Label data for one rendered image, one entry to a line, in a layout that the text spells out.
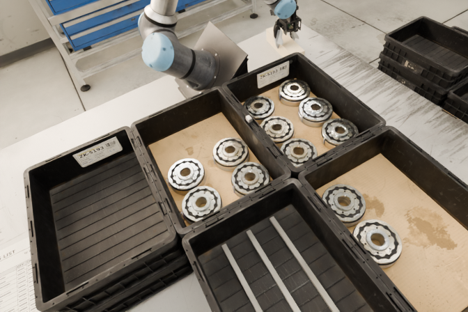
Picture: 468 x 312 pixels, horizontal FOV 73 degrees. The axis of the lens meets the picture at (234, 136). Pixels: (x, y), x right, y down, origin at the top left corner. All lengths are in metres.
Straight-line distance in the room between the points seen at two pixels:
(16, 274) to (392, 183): 1.07
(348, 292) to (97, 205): 0.67
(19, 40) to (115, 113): 2.28
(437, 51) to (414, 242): 1.34
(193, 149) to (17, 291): 0.62
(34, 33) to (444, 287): 3.43
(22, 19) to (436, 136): 3.24
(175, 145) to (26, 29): 2.70
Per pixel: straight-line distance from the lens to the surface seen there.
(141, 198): 0.92
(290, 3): 1.16
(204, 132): 1.01
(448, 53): 2.04
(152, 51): 1.10
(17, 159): 1.44
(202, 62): 1.16
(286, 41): 1.48
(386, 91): 1.36
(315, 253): 0.80
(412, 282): 0.82
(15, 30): 3.54
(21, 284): 1.14
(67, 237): 0.96
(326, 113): 1.00
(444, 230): 0.90
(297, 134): 0.98
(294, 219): 0.83
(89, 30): 2.65
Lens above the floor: 1.57
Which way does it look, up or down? 49 degrees down
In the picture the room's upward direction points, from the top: 9 degrees counter-clockwise
